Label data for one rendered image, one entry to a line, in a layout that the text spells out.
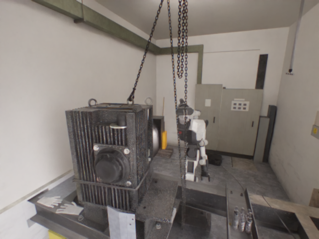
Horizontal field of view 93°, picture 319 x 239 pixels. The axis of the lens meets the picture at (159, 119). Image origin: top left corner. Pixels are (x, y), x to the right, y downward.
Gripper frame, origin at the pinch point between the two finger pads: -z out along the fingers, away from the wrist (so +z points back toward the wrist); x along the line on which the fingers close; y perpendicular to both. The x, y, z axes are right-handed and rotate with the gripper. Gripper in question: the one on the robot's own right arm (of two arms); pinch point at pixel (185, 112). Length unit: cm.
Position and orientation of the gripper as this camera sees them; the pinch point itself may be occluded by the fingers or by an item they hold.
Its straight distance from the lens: 111.3
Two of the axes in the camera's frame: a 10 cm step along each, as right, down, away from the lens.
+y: -0.4, -9.7, -2.6
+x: -10.0, 0.2, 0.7
